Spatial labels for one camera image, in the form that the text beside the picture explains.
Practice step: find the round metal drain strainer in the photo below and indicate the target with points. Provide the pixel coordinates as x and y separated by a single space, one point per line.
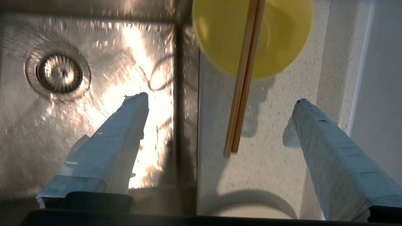
59 73

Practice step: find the stainless steel sink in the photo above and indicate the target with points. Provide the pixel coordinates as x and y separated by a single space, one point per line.
31 141

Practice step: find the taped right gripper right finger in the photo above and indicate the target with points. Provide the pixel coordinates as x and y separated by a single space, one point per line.
339 163

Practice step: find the yellow plastic bowl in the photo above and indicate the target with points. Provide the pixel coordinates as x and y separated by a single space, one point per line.
220 37

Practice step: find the wooden chopstick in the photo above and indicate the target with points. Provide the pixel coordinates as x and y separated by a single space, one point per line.
240 78
248 78

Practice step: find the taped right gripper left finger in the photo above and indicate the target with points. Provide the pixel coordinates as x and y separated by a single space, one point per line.
106 157

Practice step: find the cream round plate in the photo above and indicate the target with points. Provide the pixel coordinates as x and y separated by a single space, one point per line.
254 207

